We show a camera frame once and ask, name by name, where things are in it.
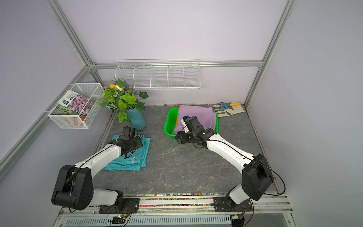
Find teal pants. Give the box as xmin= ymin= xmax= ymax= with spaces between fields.
xmin=103 ymin=136 xmax=151 ymax=171

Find purple pants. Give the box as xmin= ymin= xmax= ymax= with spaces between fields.
xmin=172 ymin=106 xmax=217 ymax=134

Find green plastic basket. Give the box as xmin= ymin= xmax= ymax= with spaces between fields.
xmin=164 ymin=107 xmax=219 ymax=138

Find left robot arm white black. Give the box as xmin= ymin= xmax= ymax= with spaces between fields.
xmin=51 ymin=126 xmax=144 ymax=212

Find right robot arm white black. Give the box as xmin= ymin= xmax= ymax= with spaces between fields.
xmin=175 ymin=115 xmax=274 ymax=205

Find teal vase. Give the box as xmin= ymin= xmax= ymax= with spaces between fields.
xmin=127 ymin=108 xmax=147 ymax=130

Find blue yellow garden tool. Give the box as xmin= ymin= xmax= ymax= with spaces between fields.
xmin=216 ymin=102 xmax=241 ymax=109

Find artificial green plant bouquet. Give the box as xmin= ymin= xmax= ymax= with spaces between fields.
xmin=97 ymin=78 xmax=149 ymax=123

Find flower seed packet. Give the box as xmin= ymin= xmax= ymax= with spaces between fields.
xmin=58 ymin=90 xmax=94 ymax=116

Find small green circuit board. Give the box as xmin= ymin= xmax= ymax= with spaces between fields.
xmin=111 ymin=216 xmax=127 ymax=225

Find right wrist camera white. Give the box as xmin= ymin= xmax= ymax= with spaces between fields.
xmin=181 ymin=115 xmax=190 ymax=132

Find white wire wall shelf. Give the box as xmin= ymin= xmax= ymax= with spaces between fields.
xmin=114 ymin=59 xmax=201 ymax=90

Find white wire side basket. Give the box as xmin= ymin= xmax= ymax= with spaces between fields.
xmin=48 ymin=83 xmax=104 ymax=129

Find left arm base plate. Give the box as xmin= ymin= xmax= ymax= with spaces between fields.
xmin=99 ymin=198 xmax=140 ymax=214

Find aluminium rail front frame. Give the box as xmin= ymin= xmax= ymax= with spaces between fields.
xmin=54 ymin=194 xmax=299 ymax=227

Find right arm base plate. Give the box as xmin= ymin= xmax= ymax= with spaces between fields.
xmin=211 ymin=197 xmax=252 ymax=213

